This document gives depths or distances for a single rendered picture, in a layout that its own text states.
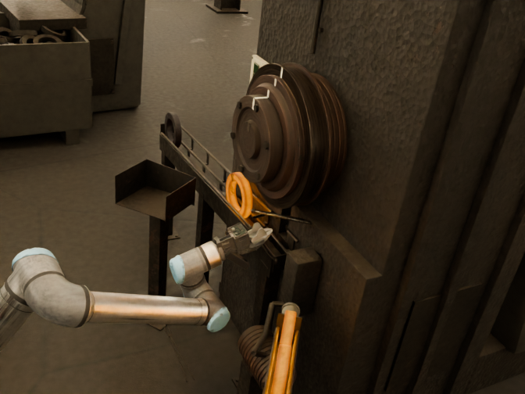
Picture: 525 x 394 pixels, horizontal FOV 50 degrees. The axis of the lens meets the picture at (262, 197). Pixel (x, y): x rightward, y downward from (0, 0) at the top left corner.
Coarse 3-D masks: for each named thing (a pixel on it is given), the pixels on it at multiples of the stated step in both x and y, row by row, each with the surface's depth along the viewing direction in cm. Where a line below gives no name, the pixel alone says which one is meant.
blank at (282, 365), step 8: (280, 344) 148; (280, 352) 143; (288, 352) 144; (280, 360) 141; (288, 360) 141; (280, 368) 140; (280, 376) 139; (280, 384) 139; (272, 392) 139; (280, 392) 139
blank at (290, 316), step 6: (288, 312) 160; (294, 312) 160; (288, 318) 157; (294, 318) 157; (288, 324) 155; (294, 324) 155; (282, 330) 154; (288, 330) 154; (282, 336) 154; (288, 336) 154; (282, 342) 153; (288, 342) 153
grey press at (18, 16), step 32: (0, 0) 418; (32, 0) 429; (64, 0) 433; (96, 0) 409; (128, 0) 420; (96, 32) 420; (128, 32) 434; (96, 64) 431; (128, 64) 447; (96, 96) 445; (128, 96) 461
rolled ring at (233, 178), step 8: (232, 176) 221; (240, 176) 217; (232, 184) 226; (240, 184) 216; (248, 184) 215; (232, 192) 227; (248, 192) 214; (232, 200) 227; (248, 200) 214; (240, 208) 225; (248, 208) 216
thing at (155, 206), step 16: (144, 160) 242; (128, 176) 236; (144, 176) 246; (160, 176) 243; (176, 176) 239; (192, 176) 235; (128, 192) 240; (144, 192) 244; (160, 192) 244; (176, 192) 224; (192, 192) 236; (128, 208) 232; (144, 208) 232; (160, 208) 232; (176, 208) 228; (160, 224) 237; (160, 240) 241; (160, 256) 246; (160, 272) 251; (160, 288) 256
